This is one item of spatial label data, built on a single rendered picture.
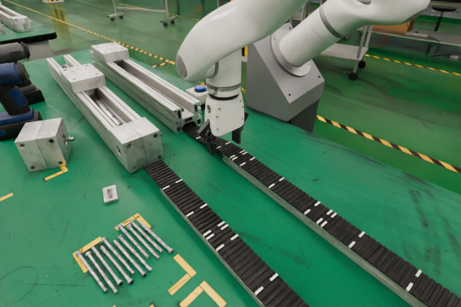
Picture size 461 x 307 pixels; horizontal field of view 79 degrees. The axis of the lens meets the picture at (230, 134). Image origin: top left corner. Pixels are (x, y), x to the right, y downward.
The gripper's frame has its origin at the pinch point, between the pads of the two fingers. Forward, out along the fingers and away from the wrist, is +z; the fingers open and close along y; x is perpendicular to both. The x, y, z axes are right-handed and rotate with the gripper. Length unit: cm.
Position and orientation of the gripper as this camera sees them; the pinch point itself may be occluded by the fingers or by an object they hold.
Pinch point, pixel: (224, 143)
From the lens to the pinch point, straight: 77.4
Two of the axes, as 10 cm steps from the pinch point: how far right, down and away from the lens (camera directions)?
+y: 7.7, -3.4, 5.4
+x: -6.4, -4.2, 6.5
